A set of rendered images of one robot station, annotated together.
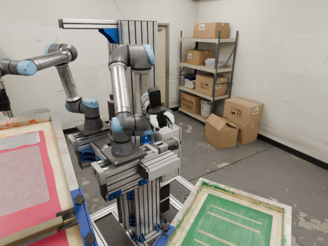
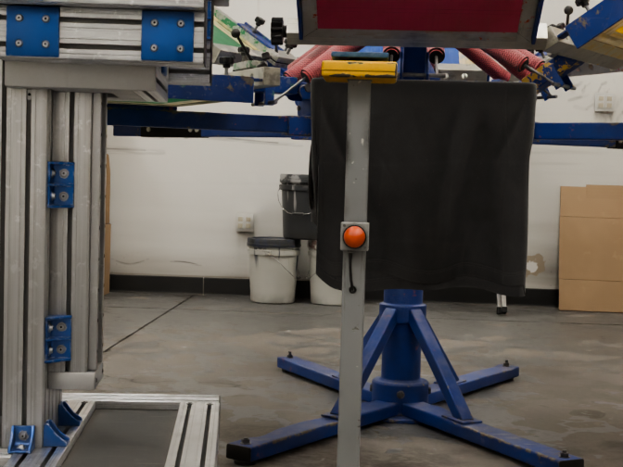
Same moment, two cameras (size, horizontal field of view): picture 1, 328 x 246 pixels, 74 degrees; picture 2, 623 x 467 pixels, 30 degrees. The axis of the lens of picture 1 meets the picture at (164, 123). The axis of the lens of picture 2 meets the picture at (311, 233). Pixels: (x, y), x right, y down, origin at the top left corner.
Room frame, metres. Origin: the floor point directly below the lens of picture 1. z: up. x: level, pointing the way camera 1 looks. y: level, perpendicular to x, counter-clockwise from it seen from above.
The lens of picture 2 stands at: (3.08, 2.02, 0.76)
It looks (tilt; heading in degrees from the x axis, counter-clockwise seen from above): 3 degrees down; 214
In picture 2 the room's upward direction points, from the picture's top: 2 degrees clockwise
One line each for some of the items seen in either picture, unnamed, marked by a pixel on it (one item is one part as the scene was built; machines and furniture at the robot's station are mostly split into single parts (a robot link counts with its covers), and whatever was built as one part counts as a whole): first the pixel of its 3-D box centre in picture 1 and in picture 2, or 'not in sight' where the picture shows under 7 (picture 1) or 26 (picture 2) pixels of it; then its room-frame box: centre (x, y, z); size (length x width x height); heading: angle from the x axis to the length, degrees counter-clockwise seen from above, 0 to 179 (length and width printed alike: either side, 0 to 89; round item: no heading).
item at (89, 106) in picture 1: (90, 107); not in sight; (1.60, 0.57, 1.42); 0.13 x 0.12 x 0.14; 71
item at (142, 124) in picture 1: (146, 122); not in sight; (0.98, 0.08, 1.56); 0.11 x 0.08 x 0.11; 104
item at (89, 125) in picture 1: (92, 120); not in sight; (1.59, 0.57, 1.31); 0.15 x 0.15 x 0.10
